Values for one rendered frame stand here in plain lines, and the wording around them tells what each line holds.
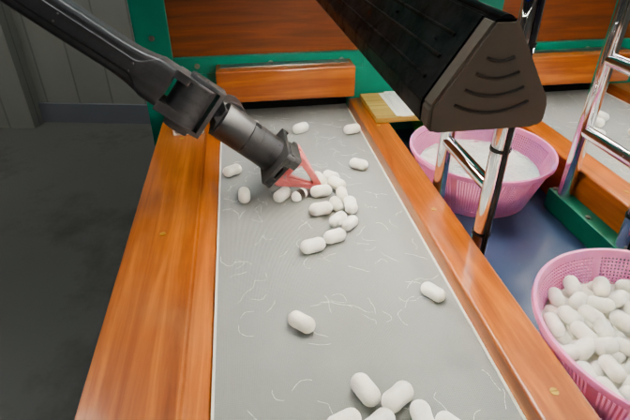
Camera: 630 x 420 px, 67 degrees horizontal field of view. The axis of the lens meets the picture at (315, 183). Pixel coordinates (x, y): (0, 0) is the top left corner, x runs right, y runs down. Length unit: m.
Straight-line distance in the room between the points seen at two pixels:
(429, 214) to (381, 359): 0.26
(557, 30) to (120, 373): 1.16
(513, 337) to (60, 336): 1.43
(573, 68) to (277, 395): 1.02
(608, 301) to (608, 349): 0.08
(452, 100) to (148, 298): 0.43
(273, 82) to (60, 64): 2.24
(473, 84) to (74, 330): 1.57
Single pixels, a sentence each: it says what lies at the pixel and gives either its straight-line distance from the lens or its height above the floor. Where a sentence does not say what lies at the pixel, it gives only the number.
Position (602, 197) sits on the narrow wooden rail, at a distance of 0.91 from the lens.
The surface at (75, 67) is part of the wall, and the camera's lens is 3.12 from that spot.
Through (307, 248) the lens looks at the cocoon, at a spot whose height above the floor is 0.75.
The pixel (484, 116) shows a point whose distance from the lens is 0.32.
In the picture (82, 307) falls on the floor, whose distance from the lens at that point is 1.81.
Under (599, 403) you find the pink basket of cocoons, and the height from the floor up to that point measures 0.74.
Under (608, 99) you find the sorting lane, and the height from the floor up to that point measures 0.74.
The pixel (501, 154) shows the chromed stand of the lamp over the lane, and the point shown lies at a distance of 0.63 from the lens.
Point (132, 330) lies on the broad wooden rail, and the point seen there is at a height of 0.76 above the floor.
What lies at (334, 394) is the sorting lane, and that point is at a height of 0.74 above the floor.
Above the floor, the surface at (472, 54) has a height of 1.09.
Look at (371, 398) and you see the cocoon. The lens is 0.50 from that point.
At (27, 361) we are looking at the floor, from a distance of 1.71.
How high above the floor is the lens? 1.17
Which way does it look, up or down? 31 degrees down
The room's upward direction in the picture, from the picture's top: straight up
